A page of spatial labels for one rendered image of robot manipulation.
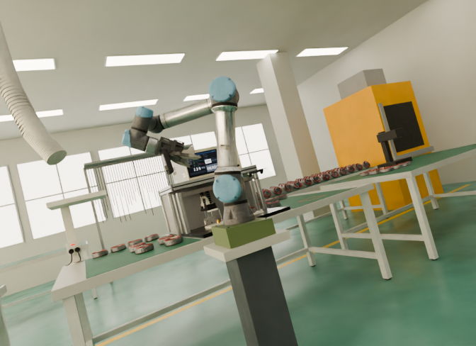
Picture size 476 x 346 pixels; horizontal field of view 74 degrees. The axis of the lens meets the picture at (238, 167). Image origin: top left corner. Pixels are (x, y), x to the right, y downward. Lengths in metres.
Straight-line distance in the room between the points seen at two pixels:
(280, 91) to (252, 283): 5.11
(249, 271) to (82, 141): 7.51
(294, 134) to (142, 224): 4.55
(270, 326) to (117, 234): 7.13
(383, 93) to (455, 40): 1.77
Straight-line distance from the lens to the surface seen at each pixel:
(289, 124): 6.13
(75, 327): 1.83
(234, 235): 1.36
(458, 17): 6.88
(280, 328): 1.57
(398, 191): 5.41
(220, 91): 1.36
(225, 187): 1.30
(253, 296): 1.48
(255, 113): 10.24
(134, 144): 1.48
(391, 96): 5.69
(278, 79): 6.34
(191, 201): 2.36
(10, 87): 3.10
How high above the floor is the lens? 1.00
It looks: 3 degrees up
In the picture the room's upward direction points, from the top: 15 degrees counter-clockwise
